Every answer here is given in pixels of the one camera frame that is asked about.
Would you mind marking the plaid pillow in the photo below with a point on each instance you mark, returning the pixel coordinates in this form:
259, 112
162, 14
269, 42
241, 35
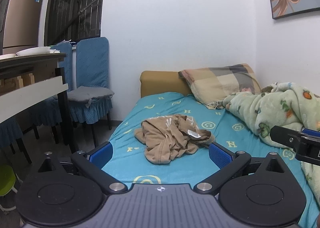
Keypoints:
220, 80

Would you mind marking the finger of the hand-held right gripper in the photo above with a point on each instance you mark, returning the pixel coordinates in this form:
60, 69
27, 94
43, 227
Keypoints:
285, 136
311, 133

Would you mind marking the large white plate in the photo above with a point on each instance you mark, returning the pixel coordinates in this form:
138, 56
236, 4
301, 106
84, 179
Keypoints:
32, 50

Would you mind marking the small white plate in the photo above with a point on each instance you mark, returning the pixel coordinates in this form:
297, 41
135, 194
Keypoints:
7, 56

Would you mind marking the grey seat cushion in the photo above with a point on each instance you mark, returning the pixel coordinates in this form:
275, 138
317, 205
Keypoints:
87, 93

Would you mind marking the blue covered chair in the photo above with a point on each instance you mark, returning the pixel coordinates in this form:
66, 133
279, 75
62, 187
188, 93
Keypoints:
92, 63
64, 49
10, 130

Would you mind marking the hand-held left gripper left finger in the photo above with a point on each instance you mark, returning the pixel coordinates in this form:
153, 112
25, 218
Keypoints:
101, 155

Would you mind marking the tan shirt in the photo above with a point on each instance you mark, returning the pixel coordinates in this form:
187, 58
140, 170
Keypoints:
165, 140

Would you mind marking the mustard yellow headboard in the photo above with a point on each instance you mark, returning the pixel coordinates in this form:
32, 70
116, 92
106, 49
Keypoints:
162, 80

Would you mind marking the black window grille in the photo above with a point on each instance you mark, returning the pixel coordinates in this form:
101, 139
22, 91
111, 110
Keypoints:
75, 5

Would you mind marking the bed with teal patterned sheet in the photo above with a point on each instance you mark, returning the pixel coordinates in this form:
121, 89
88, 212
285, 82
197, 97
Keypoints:
175, 173

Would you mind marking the dark wooden dining table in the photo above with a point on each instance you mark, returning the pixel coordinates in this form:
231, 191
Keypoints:
30, 90

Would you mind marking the green printed fleece blanket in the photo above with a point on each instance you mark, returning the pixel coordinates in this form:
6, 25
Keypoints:
275, 108

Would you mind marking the green round stool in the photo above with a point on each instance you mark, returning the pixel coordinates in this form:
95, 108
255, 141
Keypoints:
6, 180

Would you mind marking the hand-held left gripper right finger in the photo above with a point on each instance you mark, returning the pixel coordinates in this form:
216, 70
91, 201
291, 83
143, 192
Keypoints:
220, 156

